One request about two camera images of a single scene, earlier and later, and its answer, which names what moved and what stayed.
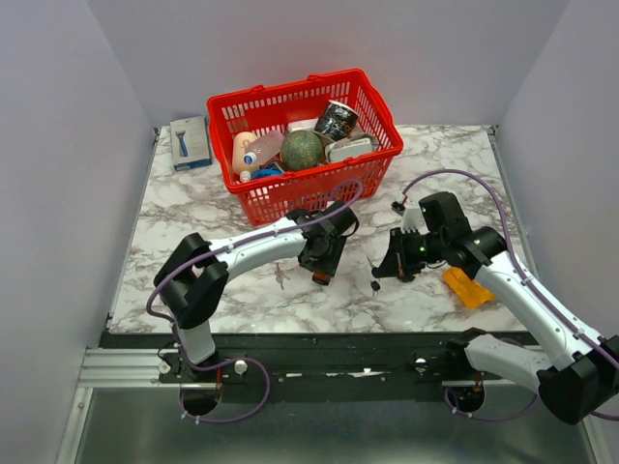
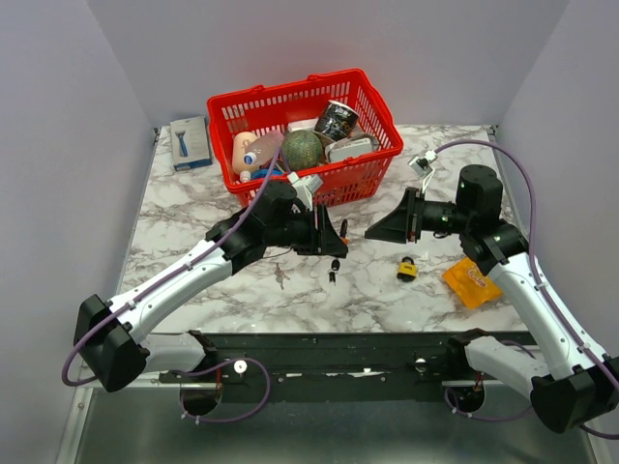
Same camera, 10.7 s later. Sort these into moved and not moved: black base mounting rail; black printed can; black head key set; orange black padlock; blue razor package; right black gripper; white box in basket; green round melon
Moved: right black gripper; orange black padlock; black head key set
Not moved: green round melon; black base mounting rail; blue razor package; white box in basket; black printed can
